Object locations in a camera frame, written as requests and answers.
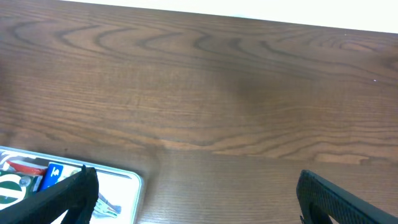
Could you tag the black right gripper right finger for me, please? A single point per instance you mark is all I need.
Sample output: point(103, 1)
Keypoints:
point(321, 201)

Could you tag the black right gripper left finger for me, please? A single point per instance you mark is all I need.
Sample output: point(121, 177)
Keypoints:
point(74, 196)

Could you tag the white Panadol box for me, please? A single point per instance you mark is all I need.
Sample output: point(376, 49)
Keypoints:
point(113, 205)

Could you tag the clear plastic container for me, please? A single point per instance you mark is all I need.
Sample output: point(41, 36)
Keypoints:
point(11, 154)

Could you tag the green Zam-Buk box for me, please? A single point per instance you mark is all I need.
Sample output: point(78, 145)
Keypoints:
point(15, 187)

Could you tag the red medicine box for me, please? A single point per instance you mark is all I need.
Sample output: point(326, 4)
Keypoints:
point(27, 167)

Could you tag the blue cooling patch box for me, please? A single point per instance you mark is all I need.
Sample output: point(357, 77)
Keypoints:
point(57, 172)

